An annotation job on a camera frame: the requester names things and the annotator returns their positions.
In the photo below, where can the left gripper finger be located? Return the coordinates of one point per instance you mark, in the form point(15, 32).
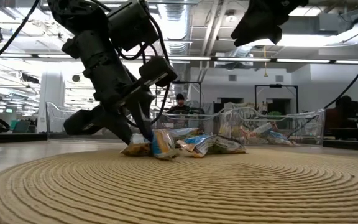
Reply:
point(141, 119)
point(117, 124)

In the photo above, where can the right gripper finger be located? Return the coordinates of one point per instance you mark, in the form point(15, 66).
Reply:
point(253, 28)
point(276, 29)

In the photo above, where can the dark yellow green granola bar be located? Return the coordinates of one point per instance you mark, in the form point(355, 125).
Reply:
point(137, 148)

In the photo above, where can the blue and orange granola bar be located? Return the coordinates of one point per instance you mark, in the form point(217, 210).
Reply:
point(163, 143)

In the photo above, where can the green silver granola bar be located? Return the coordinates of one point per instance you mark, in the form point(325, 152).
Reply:
point(225, 146)

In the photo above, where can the orange brown granola bar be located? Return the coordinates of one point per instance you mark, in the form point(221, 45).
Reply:
point(259, 128)

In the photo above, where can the blue and red granola bar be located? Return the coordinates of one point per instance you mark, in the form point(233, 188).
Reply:
point(278, 137)

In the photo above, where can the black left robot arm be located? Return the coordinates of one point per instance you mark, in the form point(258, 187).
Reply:
point(76, 18)

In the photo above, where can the ceiling light strip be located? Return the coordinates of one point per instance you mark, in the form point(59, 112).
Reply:
point(244, 59)
point(303, 61)
point(190, 58)
point(356, 62)

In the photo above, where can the person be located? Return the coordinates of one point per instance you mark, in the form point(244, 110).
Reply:
point(180, 105)
point(345, 115)

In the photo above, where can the clear plastic bin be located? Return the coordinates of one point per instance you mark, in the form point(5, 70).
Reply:
point(210, 124)
point(309, 127)
point(57, 118)

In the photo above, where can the round woven straw placemat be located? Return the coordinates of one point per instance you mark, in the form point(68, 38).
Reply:
point(179, 193)

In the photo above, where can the green background plant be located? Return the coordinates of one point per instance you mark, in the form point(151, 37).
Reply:
point(273, 113)

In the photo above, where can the teal chair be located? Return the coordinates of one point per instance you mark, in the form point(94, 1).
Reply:
point(20, 126)

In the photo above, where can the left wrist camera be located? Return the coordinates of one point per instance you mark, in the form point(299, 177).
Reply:
point(132, 26)

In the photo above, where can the silver ventilation duct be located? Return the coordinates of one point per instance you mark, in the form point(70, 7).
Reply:
point(174, 25)

